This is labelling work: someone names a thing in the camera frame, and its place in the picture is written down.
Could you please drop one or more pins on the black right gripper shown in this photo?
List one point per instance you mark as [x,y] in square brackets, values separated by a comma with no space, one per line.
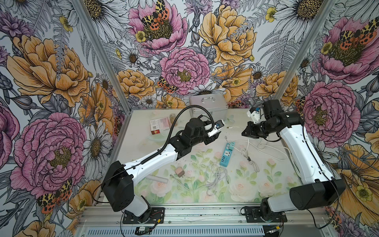
[250,132]

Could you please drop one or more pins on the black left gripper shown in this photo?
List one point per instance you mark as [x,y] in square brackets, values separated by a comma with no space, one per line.
[209,139]

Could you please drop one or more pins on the teal power strip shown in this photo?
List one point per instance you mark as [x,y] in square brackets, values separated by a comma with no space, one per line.
[227,154]

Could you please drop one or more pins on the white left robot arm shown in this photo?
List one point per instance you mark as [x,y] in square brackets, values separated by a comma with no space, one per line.
[120,179]

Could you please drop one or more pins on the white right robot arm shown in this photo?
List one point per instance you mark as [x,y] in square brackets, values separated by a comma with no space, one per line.
[319,186]

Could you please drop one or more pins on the small amber bottle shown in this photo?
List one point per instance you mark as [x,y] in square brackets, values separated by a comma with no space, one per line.
[172,118]

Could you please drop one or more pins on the silver first aid case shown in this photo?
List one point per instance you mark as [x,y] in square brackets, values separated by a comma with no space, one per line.
[215,104]

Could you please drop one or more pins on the red white medicine box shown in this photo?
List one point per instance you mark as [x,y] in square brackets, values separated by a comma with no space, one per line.
[160,125]

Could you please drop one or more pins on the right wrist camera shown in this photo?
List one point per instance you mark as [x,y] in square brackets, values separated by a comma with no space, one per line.
[254,114]

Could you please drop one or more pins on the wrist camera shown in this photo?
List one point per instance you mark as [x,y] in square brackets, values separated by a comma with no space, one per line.
[254,114]
[216,128]

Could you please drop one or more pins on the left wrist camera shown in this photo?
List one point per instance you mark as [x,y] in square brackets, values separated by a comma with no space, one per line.
[216,128]

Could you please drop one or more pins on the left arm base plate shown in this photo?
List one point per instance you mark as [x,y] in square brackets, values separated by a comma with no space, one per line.
[157,213]

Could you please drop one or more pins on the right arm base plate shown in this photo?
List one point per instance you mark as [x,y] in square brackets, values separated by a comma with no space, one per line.
[254,214]

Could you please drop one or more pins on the aluminium rail frame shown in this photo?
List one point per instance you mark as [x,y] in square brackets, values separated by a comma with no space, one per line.
[205,220]

